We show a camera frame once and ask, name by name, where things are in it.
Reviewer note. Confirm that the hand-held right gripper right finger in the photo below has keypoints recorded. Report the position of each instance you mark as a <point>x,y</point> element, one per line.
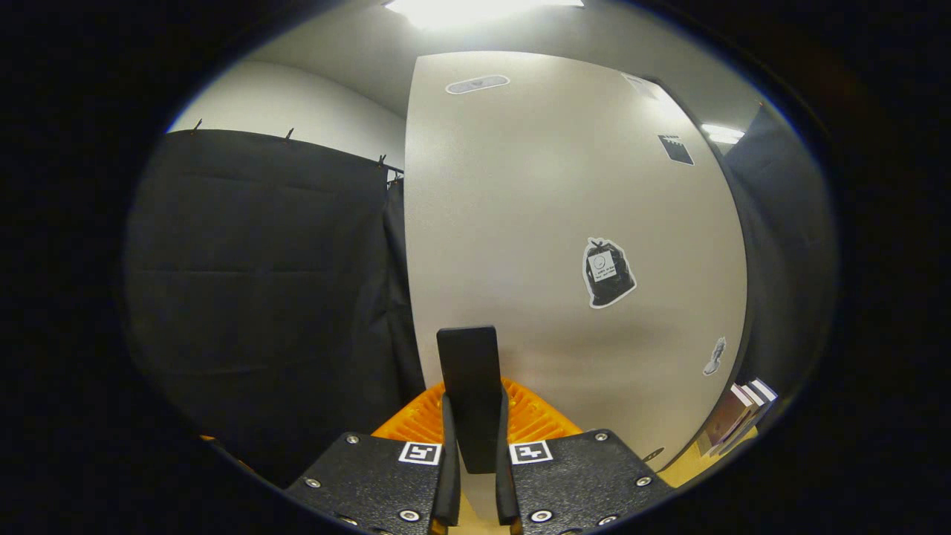
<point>587,483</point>

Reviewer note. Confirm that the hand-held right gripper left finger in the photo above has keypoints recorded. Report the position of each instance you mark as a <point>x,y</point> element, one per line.
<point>371,483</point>

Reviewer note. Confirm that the light grey cabinet door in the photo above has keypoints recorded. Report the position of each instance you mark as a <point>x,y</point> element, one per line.
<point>535,208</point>

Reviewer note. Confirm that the pink cover book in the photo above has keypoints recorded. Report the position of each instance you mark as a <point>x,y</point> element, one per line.
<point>724,423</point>

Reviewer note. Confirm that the dark red spine book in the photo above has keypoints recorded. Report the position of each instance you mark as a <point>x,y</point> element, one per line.
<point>750,405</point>

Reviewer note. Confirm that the black backdrop cloth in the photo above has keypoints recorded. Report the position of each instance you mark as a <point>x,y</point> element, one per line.
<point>260,297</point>

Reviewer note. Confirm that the large ceiling light panel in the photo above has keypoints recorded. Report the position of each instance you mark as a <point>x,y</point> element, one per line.
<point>475,9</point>

